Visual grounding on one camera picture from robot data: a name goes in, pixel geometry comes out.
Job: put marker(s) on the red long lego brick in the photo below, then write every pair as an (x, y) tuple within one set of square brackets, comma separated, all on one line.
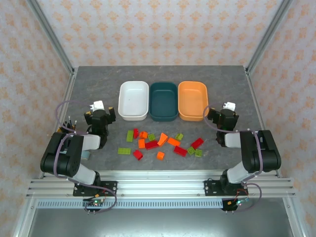
[(197, 143), (151, 145), (180, 150)]

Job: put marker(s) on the orange tall lego brick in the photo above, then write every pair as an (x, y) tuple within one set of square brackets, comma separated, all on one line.
[(143, 134)]

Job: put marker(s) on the green sloped lego brick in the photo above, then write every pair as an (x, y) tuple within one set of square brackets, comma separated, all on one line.
[(179, 136)]

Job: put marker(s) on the green two-by-two lego brick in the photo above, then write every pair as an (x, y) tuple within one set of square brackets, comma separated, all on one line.
[(191, 150), (198, 153), (151, 137)]

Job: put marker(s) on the orange two-by-two lego brick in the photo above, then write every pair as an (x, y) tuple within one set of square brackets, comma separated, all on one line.
[(141, 143)]

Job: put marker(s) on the orange long lego brick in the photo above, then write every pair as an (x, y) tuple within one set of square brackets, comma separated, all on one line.
[(173, 141)]

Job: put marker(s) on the red small lego brick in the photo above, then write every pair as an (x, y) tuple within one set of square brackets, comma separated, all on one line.
[(138, 154)]

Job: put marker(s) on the orange curved slope lego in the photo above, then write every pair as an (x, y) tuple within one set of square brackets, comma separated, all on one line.
[(162, 139)]

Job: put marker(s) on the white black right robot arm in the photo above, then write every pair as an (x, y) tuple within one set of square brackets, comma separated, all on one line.
[(261, 153)]

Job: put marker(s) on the thin black pen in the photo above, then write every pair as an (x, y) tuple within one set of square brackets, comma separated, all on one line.
[(70, 122)]

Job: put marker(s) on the black marker pen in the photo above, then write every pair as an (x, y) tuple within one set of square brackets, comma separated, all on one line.
[(67, 125)]

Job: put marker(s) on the white plastic bin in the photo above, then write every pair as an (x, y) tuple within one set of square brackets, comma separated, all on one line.
[(133, 98)]

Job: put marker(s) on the orange plastic bin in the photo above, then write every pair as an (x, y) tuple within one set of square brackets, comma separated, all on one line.
[(193, 98)]

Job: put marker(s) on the yellow pencil cup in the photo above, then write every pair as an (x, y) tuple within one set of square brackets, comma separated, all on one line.
[(60, 129)]

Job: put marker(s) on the teal plastic bin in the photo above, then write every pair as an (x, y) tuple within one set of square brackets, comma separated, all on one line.
[(163, 101)]

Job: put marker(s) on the orange small lego cube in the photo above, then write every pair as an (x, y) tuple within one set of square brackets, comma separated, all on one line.
[(160, 155)]

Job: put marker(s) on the small circuit board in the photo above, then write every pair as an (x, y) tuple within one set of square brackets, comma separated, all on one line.
[(238, 203), (95, 203)]

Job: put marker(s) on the grey metal panel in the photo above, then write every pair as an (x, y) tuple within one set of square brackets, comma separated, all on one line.
[(158, 224)]

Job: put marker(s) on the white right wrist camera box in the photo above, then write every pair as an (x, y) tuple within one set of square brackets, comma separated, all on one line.
[(230, 106)]

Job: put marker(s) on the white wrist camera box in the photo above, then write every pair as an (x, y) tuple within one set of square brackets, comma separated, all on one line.
[(230, 106), (98, 105)]

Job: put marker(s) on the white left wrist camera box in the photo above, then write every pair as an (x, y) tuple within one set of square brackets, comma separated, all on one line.
[(98, 105)]

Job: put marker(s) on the aluminium side rail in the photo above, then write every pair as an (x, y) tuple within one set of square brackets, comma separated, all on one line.
[(255, 98), (69, 86)]

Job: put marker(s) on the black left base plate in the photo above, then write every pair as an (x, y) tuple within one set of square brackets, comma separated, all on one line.
[(109, 187)]

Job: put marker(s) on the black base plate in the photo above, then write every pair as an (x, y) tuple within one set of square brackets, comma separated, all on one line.
[(212, 188), (109, 187)]

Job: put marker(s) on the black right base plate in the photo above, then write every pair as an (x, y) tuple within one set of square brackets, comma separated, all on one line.
[(212, 188)]

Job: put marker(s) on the aluminium front rail beam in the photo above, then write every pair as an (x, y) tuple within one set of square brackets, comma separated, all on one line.
[(160, 184)]

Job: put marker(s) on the aluminium upright frame post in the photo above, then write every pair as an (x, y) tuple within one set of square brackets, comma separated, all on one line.
[(268, 34), (50, 34)]

